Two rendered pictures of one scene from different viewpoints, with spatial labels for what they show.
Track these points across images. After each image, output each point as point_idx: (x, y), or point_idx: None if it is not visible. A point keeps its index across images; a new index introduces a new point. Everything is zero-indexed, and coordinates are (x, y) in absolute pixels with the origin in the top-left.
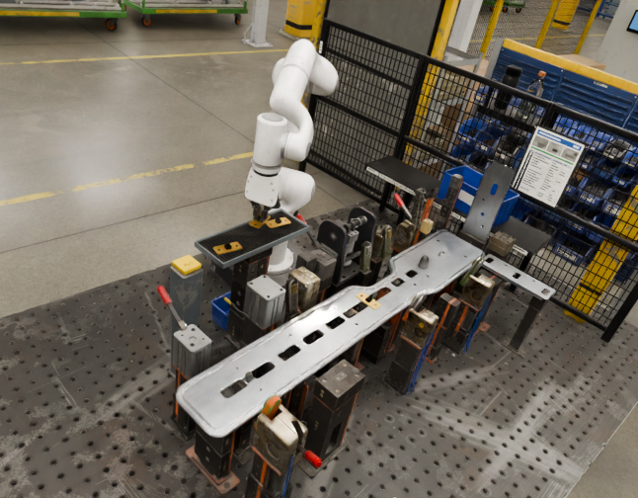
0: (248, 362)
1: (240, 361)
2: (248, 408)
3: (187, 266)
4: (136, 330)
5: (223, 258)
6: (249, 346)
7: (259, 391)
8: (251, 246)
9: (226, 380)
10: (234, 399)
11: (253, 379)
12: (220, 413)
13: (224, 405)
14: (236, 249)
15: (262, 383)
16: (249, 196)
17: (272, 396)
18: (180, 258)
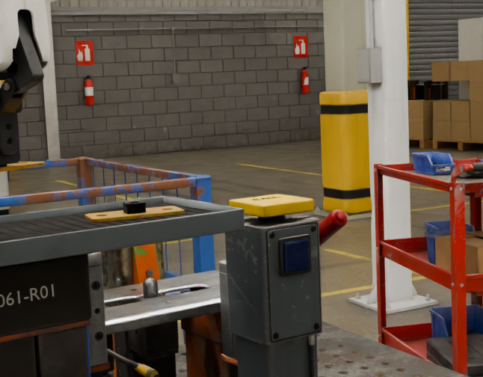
0: (140, 307)
1: (156, 307)
2: (165, 279)
3: (269, 197)
4: None
5: (158, 206)
6: (126, 316)
7: (137, 288)
8: (50, 221)
9: (194, 293)
10: (186, 283)
11: (141, 295)
12: (214, 276)
13: (206, 280)
14: (108, 212)
15: (125, 292)
16: (38, 54)
17: (138, 197)
18: (290, 201)
